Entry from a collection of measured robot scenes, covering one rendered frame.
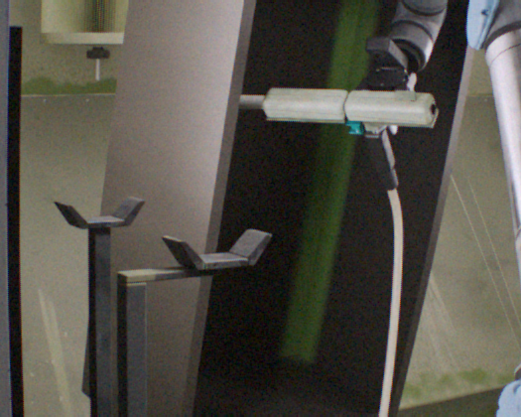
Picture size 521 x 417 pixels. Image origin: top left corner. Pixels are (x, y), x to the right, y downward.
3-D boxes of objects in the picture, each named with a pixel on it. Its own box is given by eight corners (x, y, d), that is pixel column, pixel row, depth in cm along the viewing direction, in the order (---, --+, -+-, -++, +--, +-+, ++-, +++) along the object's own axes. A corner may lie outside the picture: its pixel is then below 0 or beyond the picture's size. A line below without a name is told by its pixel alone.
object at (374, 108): (455, 180, 205) (432, 83, 190) (450, 199, 202) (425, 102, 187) (217, 166, 227) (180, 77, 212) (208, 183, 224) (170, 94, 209)
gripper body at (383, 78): (409, 122, 205) (427, 78, 212) (399, 87, 200) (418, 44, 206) (370, 120, 209) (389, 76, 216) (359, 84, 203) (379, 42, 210)
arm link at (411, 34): (427, 24, 208) (378, 22, 213) (420, 41, 205) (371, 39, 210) (436, 61, 214) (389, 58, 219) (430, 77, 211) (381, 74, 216)
